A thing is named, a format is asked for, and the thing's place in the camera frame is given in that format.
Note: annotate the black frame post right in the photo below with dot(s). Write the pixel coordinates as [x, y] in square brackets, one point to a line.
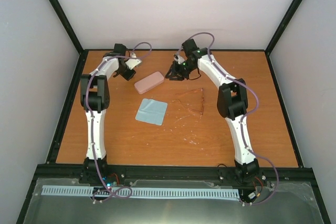
[289, 14]

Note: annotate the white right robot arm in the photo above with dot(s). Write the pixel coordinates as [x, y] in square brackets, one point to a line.
[232, 102]

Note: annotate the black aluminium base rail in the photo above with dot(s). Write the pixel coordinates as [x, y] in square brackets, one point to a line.
[222, 176]

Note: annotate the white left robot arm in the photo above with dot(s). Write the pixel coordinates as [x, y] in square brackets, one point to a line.
[95, 99]

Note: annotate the thin brown frame glasses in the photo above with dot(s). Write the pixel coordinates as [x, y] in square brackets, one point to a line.
[192, 100]

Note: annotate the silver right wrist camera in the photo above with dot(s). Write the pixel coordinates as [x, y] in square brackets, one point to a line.
[179, 59]

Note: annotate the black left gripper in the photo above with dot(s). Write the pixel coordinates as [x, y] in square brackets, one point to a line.
[127, 77]

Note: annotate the clear acrylic cover sheet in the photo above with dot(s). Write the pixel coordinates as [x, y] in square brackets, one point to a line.
[290, 203]

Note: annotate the pink glasses case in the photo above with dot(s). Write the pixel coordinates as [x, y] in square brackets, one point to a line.
[146, 84]

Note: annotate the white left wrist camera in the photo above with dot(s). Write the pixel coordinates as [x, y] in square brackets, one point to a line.
[133, 61]

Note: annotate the light blue cleaning cloth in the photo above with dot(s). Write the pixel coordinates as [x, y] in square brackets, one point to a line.
[151, 111]

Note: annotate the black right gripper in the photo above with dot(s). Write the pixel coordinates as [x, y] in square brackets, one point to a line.
[175, 73]

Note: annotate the light blue cable duct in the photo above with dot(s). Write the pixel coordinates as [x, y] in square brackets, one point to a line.
[142, 193]

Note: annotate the black frame post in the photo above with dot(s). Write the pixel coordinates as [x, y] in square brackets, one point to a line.
[67, 26]
[289, 14]

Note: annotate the black frame post left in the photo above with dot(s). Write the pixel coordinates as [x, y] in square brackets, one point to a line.
[67, 26]

